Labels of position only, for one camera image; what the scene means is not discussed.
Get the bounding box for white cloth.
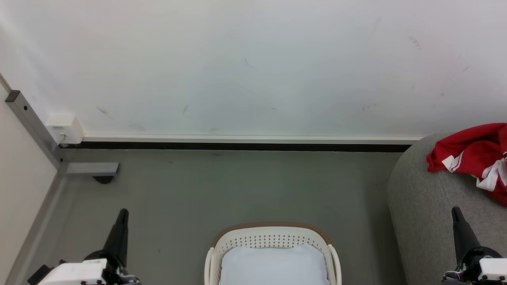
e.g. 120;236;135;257
219;243;330;285

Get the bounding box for grey fabric seat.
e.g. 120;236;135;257
387;132;507;285

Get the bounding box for red sports jersey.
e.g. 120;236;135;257
426;123;507;206

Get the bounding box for black and white baseboard strip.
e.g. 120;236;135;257
59;133;423;153

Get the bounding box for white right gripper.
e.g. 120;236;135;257
441;206;507;285

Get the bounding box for grey metal frame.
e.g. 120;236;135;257
4;90;120;177

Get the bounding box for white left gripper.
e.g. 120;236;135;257
27;208;142;285

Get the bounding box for white plastic laundry basket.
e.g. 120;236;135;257
204;222;342;285

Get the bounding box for white wall socket box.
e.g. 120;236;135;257
45;114;85;144

